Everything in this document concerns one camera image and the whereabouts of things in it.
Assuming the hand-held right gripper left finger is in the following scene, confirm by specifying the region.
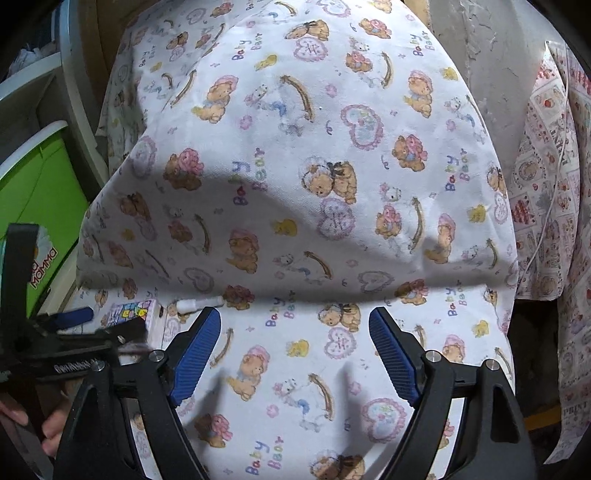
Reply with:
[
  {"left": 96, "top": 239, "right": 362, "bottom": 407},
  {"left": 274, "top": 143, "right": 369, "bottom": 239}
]
[{"left": 53, "top": 307, "right": 222, "bottom": 480}]

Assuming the pink patchwork printed cloth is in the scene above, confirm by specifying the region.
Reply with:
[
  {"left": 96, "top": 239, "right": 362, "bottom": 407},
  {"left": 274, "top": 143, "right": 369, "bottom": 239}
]
[{"left": 505, "top": 41, "right": 591, "bottom": 467}]

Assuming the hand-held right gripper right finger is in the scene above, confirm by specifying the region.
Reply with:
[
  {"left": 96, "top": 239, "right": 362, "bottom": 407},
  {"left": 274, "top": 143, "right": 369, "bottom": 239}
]
[{"left": 368, "top": 307, "right": 534, "bottom": 480}]

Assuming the white plastic tube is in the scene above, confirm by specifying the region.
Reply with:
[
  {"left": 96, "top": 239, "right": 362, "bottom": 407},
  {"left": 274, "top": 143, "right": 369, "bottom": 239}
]
[{"left": 178, "top": 298, "right": 225, "bottom": 315}]

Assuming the pink plaid tissue pack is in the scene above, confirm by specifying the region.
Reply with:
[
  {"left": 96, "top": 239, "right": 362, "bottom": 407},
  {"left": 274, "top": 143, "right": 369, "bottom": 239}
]
[{"left": 99, "top": 299, "right": 160, "bottom": 343}]

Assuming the cream plastic drawer cabinet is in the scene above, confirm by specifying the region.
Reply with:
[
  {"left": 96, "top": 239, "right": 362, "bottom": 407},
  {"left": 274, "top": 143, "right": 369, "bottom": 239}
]
[{"left": 0, "top": 0, "right": 112, "bottom": 319}]

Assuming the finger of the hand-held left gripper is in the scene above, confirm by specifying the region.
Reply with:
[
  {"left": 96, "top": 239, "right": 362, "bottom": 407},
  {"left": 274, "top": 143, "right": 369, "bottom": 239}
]
[
  {"left": 90, "top": 320, "right": 149, "bottom": 354},
  {"left": 39, "top": 306, "right": 96, "bottom": 332}
]

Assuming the bear printed blanket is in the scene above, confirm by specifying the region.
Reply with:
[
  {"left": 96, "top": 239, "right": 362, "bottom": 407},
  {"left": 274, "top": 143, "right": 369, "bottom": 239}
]
[{"left": 76, "top": 0, "right": 519, "bottom": 480}]

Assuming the person's left hand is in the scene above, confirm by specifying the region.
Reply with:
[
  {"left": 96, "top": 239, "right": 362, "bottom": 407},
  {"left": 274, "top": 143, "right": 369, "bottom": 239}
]
[{"left": 0, "top": 401, "right": 71, "bottom": 460}]

